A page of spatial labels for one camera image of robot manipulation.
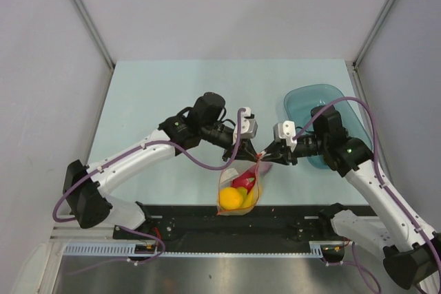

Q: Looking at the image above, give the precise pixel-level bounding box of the red dragon fruit toy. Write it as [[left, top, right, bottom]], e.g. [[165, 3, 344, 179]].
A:
[[231, 171, 256, 191]]

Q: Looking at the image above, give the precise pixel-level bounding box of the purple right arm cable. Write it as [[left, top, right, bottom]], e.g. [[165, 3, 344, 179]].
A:
[[294, 96, 441, 293]]

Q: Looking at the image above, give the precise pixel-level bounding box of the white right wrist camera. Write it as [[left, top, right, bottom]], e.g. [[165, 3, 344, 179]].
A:
[[273, 120, 297, 151]]

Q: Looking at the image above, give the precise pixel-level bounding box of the white slotted cable duct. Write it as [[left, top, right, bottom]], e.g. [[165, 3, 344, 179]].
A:
[[63, 242, 323, 259]]

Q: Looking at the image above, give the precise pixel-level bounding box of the teal plastic fruit tray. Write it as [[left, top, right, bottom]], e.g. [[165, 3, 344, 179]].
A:
[[283, 83, 373, 170]]

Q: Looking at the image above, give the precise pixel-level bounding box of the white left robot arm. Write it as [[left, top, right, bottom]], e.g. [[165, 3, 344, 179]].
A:
[[61, 92, 272, 239]]

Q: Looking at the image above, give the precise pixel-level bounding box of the yellow lemon toy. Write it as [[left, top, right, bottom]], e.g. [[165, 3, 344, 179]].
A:
[[218, 187, 244, 210]]

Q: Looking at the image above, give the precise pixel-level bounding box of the yellow banana toy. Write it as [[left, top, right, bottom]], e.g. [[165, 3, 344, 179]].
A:
[[240, 184, 263, 209]]

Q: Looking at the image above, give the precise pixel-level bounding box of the clear zip bag orange zipper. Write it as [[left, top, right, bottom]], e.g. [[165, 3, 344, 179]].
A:
[[217, 153, 272, 216]]

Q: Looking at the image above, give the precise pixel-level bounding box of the black table edge rail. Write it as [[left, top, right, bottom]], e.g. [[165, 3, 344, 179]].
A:
[[112, 204, 348, 255]]

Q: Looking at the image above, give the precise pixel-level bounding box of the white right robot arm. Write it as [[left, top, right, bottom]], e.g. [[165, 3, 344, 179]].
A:
[[262, 103, 440, 293]]

